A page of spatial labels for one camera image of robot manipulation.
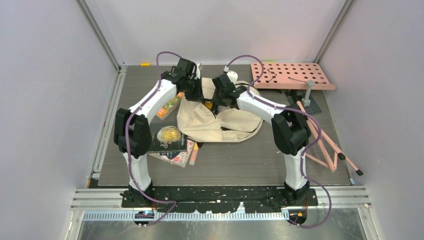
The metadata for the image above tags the cream canvas backpack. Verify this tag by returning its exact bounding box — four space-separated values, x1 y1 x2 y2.
177 97 263 143

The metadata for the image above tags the light orange highlighter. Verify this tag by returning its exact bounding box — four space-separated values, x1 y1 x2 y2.
188 142 199 166

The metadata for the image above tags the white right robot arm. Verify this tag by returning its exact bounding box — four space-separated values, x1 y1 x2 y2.
212 73 311 205

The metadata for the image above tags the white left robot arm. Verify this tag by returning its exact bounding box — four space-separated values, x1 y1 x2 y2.
113 58 201 207

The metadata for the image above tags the orange green paperback book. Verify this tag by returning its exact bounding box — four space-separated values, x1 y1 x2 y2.
156 92 184 120

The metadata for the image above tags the pink perforated stand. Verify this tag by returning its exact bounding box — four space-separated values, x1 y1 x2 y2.
250 62 364 176

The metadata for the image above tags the black moon cover book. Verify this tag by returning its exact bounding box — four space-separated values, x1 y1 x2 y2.
148 122 188 153

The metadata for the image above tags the patterned book under black book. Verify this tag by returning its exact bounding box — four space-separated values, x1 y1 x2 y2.
147 139 196 168

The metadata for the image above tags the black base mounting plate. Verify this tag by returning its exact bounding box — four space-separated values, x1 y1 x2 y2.
120 185 318 214

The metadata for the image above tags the grey bracket on stand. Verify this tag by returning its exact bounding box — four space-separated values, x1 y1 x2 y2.
301 80 316 107

